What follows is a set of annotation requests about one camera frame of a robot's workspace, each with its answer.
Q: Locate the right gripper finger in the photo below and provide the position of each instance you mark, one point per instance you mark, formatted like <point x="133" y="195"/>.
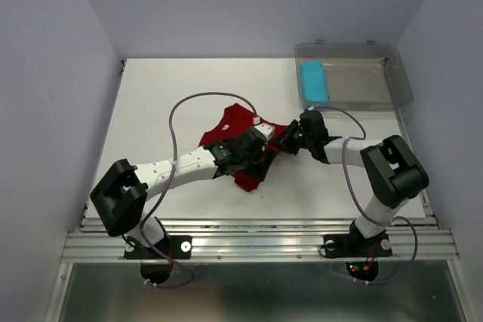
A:
<point x="289" y="138"/>
<point x="290" y="148"/>

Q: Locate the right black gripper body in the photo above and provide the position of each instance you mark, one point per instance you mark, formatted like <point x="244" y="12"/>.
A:
<point x="306" y="139"/>

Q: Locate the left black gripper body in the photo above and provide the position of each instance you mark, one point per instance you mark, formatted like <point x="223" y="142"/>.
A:
<point x="256" y="157"/>

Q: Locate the red t shirt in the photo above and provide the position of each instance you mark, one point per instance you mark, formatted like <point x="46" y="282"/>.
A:
<point x="234" y="126"/>

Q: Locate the clear plastic bin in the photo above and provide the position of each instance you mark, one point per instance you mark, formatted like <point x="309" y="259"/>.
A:
<point x="360" y="77"/>

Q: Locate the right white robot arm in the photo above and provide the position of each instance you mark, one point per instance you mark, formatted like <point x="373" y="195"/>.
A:
<point x="393" y="171"/>

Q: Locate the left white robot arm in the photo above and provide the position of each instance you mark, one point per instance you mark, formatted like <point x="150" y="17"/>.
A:
<point x="121" y="194"/>

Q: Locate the rolled light blue t shirt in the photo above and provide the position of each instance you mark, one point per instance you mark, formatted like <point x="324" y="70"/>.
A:
<point x="313" y="81"/>

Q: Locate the aluminium mounting rail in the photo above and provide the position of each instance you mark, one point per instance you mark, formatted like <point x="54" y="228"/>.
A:
<point x="257" y="240"/>

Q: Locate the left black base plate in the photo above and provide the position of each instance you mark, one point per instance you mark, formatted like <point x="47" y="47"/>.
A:
<point x="174" y="246"/>

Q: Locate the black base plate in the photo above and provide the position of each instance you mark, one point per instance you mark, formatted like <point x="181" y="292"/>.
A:
<point x="174" y="246"/>
<point x="351" y="246"/>

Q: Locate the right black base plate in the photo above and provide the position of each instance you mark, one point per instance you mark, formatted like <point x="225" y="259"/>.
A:
<point x="351" y="246"/>

